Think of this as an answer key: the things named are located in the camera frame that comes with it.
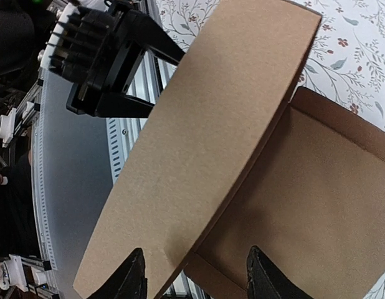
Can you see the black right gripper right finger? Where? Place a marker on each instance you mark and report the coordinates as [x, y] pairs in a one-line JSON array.
[[266, 281]]

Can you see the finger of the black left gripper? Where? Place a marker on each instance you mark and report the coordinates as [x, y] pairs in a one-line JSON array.
[[150, 36], [119, 105]]

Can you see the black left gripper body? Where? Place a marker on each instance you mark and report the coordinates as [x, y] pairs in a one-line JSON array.
[[97, 55]]

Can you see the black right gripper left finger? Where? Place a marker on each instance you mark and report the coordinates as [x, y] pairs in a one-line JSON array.
[[128, 281]]

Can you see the brown cardboard box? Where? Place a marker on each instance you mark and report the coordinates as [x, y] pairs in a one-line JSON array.
[[236, 155]]

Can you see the person in black shirt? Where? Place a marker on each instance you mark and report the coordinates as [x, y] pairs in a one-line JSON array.
[[18, 235]]

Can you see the floral white table mat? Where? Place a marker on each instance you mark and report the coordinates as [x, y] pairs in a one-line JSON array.
[[346, 62]]

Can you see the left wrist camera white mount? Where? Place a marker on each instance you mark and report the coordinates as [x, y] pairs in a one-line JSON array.
[[54, 41]]

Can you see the aluminium front rail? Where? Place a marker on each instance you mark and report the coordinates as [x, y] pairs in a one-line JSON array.
[[76, 160]]

